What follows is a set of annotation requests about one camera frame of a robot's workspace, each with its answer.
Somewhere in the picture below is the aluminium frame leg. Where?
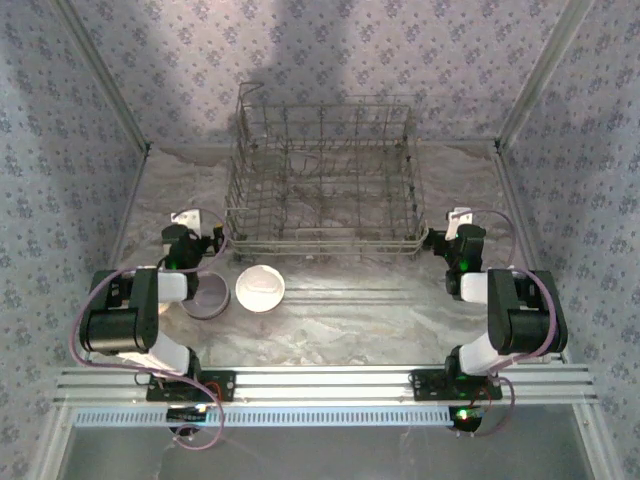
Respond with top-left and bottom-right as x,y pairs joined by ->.
29,404 -> 76,480
572,404 -> 624,480

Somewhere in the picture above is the lavender bowl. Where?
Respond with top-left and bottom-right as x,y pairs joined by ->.
180,269 -> 232,322

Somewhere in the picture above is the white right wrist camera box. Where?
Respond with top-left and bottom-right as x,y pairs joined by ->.
446,207 -> 474,237

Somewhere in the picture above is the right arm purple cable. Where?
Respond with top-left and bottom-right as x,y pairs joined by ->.
457,207 -> 559,439

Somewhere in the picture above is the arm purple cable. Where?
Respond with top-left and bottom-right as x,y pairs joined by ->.
457,207 -> 559,439
68,207 -> 230,451

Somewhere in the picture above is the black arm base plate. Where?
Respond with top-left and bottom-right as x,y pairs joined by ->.
409,368 -> 503,401
145,369 -> 237,403

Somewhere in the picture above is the white slotted cable duct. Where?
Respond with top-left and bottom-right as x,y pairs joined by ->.
73,405 -> 459,429

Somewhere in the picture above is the aluminium corner post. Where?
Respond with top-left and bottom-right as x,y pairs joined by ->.
49,0 -> 153,156
494,0 -> 599,151

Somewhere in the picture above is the control board with LED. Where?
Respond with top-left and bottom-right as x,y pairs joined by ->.
166,404 -> 209,424
448,405 -> 485,432

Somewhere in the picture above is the grey wire dish rack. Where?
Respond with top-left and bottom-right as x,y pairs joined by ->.
223,82 -> 430,262

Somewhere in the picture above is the aluminium table side rail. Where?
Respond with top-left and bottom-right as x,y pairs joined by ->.
493,144 -> 571,365
77,147 -> 154,369

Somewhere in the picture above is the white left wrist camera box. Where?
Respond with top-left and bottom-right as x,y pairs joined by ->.
170,208 -> 202,237

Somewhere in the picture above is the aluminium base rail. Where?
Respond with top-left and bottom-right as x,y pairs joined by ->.
53,364 -> 600,407

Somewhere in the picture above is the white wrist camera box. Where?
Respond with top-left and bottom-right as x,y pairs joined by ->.
170,208 -> 202,237
446,207 -> 474,237

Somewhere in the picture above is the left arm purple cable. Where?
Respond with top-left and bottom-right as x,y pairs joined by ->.
68,207 -> 230,451

